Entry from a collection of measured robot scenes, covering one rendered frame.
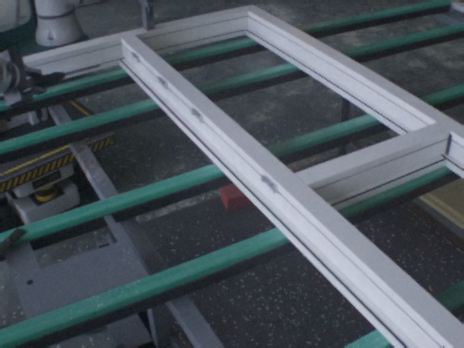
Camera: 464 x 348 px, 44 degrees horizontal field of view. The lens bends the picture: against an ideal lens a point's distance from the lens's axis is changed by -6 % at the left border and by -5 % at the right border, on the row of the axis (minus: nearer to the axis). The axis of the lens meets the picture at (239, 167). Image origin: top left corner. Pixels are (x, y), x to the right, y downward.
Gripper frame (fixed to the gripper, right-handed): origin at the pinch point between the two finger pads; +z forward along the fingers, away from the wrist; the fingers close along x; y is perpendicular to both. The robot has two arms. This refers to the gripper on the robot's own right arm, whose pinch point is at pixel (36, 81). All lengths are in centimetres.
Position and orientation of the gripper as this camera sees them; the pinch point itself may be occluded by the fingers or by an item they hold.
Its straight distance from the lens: 156.3
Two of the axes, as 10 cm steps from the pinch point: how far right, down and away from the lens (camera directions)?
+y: 9.2, -3.2, -2.3
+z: 2.2, -0.5, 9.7
